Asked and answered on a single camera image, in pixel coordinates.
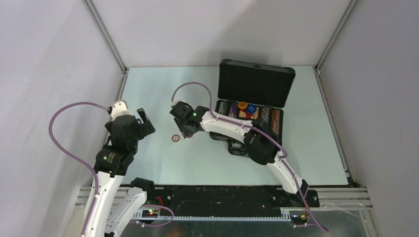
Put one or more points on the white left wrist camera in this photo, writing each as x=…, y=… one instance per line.
x=119, y=108

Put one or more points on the black poker set case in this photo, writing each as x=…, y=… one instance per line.
x=265, y=86

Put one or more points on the blue round dealer button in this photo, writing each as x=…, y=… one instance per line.
x=251, y=109

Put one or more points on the blue orange chip stack row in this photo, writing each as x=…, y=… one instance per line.
x=265, y=114

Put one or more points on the dark orange chip stack row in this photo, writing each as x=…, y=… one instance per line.
x=275, y=122

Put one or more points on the orange round button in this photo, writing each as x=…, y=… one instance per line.
x=242, y=105

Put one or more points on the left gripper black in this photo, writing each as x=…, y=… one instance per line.
x=147, y=125

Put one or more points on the purple chip stack row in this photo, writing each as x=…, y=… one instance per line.
x=233, y=110

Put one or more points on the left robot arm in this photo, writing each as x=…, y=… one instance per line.
x=111, y=165

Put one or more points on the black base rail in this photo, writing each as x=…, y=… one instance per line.
x=229, y=201

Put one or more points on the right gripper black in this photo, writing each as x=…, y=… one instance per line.
x=185, y=133

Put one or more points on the red Texas Hold'em card deck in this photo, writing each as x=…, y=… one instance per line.
x=243, y=114

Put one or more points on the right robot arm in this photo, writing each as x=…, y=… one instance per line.
x=257, y=136

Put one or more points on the green chip stack row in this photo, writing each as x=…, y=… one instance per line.
x=223, y=107

